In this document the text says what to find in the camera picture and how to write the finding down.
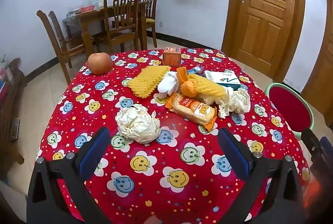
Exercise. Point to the white tissue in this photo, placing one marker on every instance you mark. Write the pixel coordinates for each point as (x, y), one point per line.
(235, 103)
(138, 122)

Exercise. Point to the white foam fruit net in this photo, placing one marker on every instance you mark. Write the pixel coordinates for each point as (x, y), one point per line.
(169, 84)

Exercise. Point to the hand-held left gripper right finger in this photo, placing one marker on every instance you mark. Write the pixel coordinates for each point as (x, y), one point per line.
(234, 155)

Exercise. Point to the red smiley flower tablecloth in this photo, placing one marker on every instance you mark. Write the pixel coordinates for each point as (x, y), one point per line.
(166, 177)

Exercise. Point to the red apple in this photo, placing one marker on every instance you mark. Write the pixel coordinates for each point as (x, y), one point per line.
(100, 63)

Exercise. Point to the red tray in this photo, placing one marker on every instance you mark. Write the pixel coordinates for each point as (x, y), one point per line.
(87, 8)

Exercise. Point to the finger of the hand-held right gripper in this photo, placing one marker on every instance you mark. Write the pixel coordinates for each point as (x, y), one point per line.
(313, 147)
(327, 148)

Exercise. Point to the yellow foam fruit net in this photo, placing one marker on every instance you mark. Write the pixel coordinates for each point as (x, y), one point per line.
(148, 80)
(208, 87)

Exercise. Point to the red basin with green rim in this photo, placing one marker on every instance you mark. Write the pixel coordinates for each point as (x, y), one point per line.
(288, 106)

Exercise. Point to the blue-grey plastic holder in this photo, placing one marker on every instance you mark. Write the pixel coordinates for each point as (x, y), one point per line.
(196, 69)

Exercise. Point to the white and green box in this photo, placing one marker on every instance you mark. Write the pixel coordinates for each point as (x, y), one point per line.
(222, 79)

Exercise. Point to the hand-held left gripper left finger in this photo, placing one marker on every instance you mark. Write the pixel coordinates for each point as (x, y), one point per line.
(95, 153)

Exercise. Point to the wooden dining table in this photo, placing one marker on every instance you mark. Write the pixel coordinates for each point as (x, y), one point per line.
(88, 18)

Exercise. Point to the orange mesh bag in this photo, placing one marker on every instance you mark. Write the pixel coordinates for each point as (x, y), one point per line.
(187, 88)

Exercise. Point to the orange cardboard box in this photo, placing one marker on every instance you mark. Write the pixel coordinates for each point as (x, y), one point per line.
(171, 57)

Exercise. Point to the orange snack packet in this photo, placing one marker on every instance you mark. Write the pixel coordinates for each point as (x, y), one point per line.
(192, 109)

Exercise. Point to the dark wooden dining chair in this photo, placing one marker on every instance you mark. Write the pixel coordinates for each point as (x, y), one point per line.
(121, 18)
(48, 31)
(58, 28)

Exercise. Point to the wooden bench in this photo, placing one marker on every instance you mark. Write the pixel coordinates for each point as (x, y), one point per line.
(10, 99)

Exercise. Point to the wooden chair with yellow cushion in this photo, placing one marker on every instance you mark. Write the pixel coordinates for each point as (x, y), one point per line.
(150, 10)

